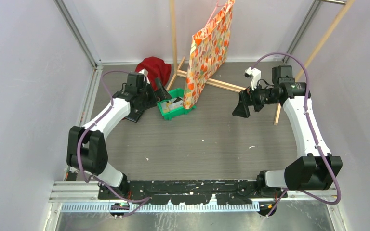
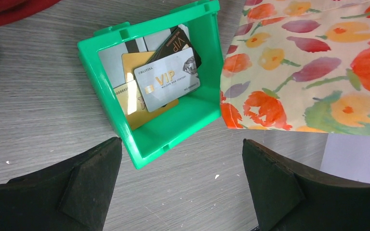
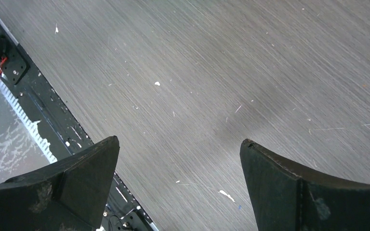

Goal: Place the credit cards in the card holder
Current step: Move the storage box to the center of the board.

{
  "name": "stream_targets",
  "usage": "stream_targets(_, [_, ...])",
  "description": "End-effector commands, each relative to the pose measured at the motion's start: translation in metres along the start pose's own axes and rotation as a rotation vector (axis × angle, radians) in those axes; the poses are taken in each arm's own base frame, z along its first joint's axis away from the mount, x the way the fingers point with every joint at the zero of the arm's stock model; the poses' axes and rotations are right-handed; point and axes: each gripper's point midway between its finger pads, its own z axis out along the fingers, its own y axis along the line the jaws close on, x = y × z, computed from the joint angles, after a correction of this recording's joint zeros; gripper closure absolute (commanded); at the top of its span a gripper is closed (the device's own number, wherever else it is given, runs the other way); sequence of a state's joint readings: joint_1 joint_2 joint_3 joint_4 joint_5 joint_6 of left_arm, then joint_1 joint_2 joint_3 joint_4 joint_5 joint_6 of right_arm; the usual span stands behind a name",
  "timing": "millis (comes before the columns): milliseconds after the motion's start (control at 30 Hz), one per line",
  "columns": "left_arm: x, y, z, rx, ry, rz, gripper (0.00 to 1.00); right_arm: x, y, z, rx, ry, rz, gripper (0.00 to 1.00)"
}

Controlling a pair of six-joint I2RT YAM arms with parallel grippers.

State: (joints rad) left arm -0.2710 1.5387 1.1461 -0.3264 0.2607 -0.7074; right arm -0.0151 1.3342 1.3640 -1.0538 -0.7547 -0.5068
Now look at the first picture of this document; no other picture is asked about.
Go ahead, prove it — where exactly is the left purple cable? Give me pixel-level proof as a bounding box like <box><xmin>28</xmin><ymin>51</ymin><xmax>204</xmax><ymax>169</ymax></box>
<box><xmin>76</xmin><ymin>70</ymin><xmax>152</xmax><ymax>218</ymax></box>

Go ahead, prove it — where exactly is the green plastic bin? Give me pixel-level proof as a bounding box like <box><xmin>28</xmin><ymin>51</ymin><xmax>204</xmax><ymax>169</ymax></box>
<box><xmin>157</xmin><ymin>88</ymin><xmax>196</xmax><ymax>120</ymax></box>

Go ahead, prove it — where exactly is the white silver credit card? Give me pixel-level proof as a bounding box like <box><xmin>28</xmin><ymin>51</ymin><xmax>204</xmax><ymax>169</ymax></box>
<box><xmin>160</xmin><ymin>97</ymin><xmax>183</xmax><ymax>113</ymax></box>

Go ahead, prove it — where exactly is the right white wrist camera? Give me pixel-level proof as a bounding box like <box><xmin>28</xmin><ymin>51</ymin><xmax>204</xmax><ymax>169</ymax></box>
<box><xmin>244</xmin><ymin>67</ymin><xmax>261</xmax><ymax>90</ymax></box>

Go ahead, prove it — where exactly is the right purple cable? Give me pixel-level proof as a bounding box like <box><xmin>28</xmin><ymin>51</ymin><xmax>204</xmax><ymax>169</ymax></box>
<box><xmin>251</xmin><ymin>52</ymin><xmax>342</xmax><ymax>218</ymax></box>

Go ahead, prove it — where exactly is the floral orange gift bag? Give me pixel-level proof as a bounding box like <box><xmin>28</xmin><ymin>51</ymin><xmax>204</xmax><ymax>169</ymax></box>
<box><xmin>183</xmin><ymin>0</ymin><xmax>235</xmax><ymax>109</ymax></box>

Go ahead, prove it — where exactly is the purple cable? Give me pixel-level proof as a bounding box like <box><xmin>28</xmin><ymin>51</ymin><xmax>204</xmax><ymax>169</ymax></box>
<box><xmin>76</xmin><ymin>70</ymin><xmax>152</xmax><ymax>218</ymax></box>
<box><xmin>251</xmin><ymin>52</ymin><xmax>342</xmax><ymax>218</ymax></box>

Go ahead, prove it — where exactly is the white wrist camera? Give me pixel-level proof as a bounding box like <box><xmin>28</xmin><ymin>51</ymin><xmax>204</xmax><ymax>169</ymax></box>
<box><xmin>244</xmin><ymin>67</ymin><xmax>261</xmax><ymax>90</ymax></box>
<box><xmin>139</xmin><ymin>68</ymin><xmax>150</xmax><ymax>84</ymax></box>

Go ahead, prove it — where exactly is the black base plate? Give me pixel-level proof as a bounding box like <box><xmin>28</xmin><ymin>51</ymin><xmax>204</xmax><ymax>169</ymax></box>
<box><xmin>98</xmin><ymin>180</ymin><xmax>282</xmax><ymax>205</ymax></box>

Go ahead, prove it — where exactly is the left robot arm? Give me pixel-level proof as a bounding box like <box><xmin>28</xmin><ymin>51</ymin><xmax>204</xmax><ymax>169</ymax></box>
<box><xmin>66</xmin><ymin>69</ymin><xmax>171</xmax><ymax>199</ymax></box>

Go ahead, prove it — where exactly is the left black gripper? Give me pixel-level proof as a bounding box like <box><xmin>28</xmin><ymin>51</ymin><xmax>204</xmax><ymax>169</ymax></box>
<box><xmin>138</xmin><ymin>78</ymin><xmax>171</xmax><ymax>111</ymax></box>

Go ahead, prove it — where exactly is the red cloth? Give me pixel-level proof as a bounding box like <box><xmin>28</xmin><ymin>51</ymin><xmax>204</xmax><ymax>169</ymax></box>
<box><xmin>135</xmin><ymin>56</ymin><xmax>172</xmax><ymax>91</ymax></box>

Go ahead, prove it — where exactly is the wooden rack frame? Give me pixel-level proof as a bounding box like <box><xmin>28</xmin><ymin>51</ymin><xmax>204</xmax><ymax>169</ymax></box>
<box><xmin>165</xmin><ymin>0</ymin><xmax>344</xmax><ymax>133</ymax></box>

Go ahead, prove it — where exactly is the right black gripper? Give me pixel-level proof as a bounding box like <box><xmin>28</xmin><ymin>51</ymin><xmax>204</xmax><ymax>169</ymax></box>
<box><xmin>233</xmin><ymin>79</ymin><xmax>279</xmax><ymax>117</ymax></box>

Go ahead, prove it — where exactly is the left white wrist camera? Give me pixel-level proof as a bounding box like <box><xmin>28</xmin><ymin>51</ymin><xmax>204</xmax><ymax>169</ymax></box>
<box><xmin>139</xmin><ymin>68</ymin><xmax>150</xmax><ymax>84</ymax></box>

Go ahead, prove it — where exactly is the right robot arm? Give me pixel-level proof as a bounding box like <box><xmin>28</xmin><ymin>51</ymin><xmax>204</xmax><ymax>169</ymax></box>
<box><xmin>232</xmin><ymin>65</ymin><xmax>343</xmax><ymax>198</ymax></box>

